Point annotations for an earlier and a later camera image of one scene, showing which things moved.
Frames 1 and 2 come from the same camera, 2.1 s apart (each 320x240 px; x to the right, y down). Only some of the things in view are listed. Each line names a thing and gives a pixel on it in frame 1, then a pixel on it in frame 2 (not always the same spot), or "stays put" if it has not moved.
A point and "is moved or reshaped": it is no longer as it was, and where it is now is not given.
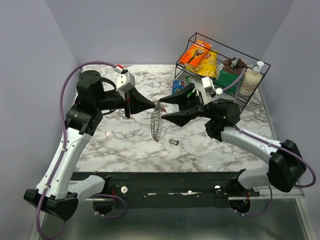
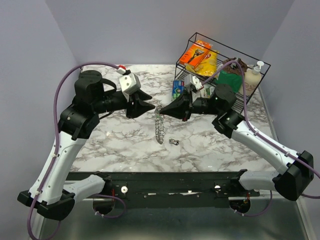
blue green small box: x=177 y=85 stays put
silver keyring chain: x=156 y=124 is moved or reshaped
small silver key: x=175 y=142 stays put
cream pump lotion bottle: x=251 y=80 stays put
